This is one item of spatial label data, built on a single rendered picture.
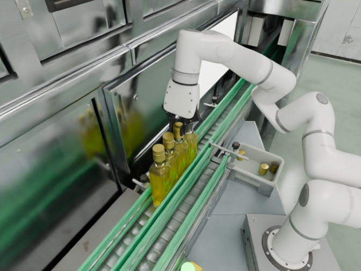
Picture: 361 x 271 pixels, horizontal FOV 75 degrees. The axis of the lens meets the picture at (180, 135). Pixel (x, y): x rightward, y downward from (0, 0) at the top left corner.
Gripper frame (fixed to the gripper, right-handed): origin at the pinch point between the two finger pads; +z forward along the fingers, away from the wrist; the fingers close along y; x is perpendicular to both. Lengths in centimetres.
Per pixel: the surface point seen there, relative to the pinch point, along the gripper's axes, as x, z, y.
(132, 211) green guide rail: -17.1, 25.3, -3.3
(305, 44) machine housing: 99, -23, 23
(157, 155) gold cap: -12.5, 3.8, 0.9
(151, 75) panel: 0.7, -13.6, -12.4
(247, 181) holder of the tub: 29.0, 29.9, 23.4
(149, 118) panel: 1.4, 1.7, -12.5
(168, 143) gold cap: -6.7, 2.8, 0.8
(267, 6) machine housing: 95, -38, -3
